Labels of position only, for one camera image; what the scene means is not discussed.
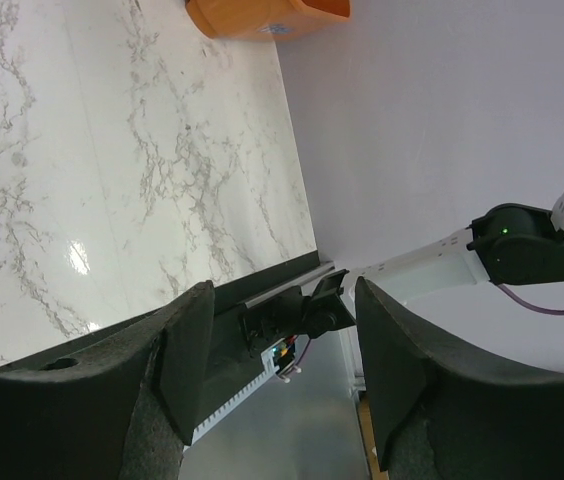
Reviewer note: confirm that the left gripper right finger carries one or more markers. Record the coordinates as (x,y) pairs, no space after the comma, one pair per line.
(443,408)

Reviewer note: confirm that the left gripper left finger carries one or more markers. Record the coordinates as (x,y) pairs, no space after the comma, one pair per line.
(124,407)

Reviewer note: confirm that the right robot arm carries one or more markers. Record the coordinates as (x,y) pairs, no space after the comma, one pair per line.
(511,245)

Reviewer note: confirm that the orange plastic basket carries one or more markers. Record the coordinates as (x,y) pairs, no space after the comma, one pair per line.
(265,20)

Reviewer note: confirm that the white cable duct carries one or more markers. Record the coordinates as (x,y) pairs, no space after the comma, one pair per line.
(230,379)

